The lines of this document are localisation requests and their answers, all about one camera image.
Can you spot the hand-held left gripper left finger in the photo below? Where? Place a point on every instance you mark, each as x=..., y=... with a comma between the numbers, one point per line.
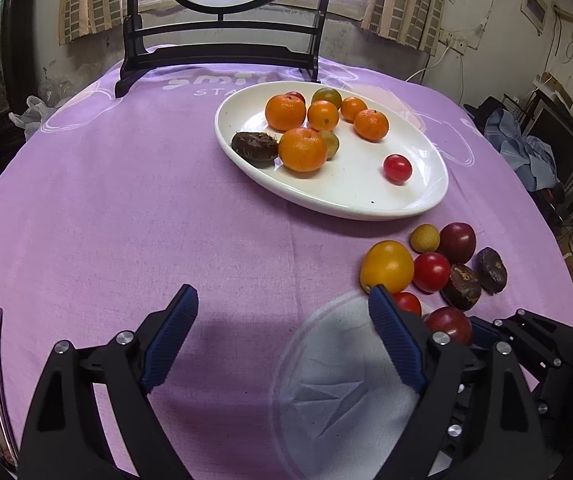
x=171, y=340

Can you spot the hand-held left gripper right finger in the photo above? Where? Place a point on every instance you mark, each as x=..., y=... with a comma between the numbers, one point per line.
x=396, y=340

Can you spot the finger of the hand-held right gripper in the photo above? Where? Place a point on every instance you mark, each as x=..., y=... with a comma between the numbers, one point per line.
x=483, y=333
x=541, y=332

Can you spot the white oval plate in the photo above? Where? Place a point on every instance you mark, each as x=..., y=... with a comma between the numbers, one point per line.
x=346, y=185

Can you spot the red cherry tomato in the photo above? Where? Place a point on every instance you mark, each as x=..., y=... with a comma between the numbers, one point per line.
x=397, y=168
x=409, y=302
x=431, y=272
x=295, y=96

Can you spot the small yellow-green citrus fruit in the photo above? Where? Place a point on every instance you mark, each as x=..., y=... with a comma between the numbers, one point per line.
x=332, y=144

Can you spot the dark brown water chestnut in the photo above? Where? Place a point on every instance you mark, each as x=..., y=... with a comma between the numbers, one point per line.
x=255, y=149
x=461, y=287
x=491, y=270

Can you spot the large mandarin orange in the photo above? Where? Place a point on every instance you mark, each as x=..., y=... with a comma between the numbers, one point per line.
x=303, y=149

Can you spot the small orange citrus fruit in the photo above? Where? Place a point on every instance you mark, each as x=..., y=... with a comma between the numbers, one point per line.
x=354, y=107

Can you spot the smooth orange citrus fruit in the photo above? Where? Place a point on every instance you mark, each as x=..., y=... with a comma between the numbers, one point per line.
x=323, y=115

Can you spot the green-orange tomato back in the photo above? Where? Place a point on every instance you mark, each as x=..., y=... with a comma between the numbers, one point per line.
x=327, y=96

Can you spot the dark red plum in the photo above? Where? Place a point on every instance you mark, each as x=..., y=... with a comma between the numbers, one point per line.
x=449, y=324

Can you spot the yellow tomato on cloth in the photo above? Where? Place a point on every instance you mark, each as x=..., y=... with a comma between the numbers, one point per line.
x=386, y=266

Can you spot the dark red tomato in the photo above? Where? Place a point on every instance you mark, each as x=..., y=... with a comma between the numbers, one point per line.
x=457, y=242

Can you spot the small yellow longan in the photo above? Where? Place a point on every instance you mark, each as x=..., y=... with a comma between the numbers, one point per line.
x=425, y=238

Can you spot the purple tablecloth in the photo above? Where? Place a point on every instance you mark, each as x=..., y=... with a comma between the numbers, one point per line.
x=116, y=210

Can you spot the blue clothes pile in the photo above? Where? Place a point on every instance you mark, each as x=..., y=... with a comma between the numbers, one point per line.
x=521, y=152

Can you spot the black monitor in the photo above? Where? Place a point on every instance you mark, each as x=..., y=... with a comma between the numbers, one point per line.
x=558, y=140

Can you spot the white plastic bag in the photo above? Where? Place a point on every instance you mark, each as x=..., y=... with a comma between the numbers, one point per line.
x=34, y=115

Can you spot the round painted screen black stand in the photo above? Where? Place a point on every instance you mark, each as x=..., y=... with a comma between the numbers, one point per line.
x=216, y=52

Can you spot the checked beige curtain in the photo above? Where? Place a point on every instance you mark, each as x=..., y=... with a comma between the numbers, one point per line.
x=96, y=0
x=406, y=5

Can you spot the white wall socket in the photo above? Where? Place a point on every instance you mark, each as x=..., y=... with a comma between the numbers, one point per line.
x=454, y=42

